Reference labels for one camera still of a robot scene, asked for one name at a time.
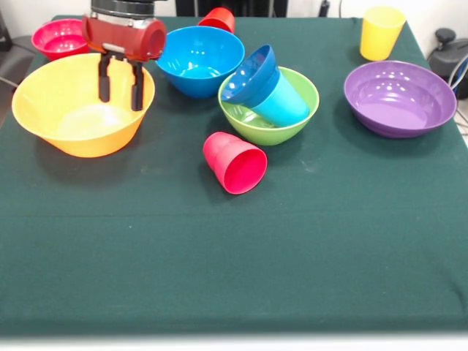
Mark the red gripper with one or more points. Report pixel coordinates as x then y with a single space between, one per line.
124 38

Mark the small crimson bowl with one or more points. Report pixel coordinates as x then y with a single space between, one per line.
60 38

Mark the large orange bowl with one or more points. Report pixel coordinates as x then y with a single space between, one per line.
47 109

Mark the light blue bowl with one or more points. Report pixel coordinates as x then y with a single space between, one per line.
204 58

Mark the tall red cup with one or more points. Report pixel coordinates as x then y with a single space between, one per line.
219 20

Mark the small dark blue bowl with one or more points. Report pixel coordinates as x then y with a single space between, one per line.
248 78

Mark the short crimson cup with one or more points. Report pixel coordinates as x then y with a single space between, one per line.
237 168

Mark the light blue cup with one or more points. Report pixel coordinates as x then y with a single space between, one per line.
285 104

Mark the green bowl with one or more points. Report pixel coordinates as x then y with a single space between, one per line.
292 131

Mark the purple bowl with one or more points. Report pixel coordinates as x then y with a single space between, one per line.
398 102

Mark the black office chair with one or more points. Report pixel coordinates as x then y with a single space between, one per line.
446 55
14 62

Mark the dark green tablecloth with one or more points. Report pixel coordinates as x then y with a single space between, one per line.
234 256

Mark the yellow cup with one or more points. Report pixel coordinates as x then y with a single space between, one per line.
380 36

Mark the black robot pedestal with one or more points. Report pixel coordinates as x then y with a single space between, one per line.
256 5

